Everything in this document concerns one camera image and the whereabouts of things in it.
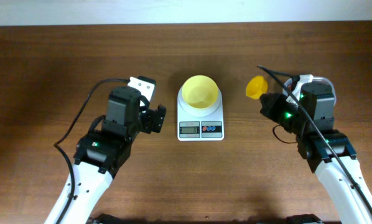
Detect yellow plastic measuring scoop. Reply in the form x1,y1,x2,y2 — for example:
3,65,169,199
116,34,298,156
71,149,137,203
245,75,268,100

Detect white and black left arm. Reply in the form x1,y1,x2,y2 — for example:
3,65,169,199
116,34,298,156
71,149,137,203
46,86,166,223

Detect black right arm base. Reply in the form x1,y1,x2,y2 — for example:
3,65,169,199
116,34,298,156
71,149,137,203
286,214,322,224

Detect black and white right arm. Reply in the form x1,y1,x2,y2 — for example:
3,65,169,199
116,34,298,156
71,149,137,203
259,82,372,223

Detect white digital kitchen scale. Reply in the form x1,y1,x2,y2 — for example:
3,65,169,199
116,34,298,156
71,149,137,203
177,87,225,141

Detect yellow plastic bowl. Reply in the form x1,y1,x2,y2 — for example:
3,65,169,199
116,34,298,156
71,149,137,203
181,75,219,110

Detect clear plastic container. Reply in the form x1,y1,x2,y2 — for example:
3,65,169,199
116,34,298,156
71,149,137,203
282,76,337,106

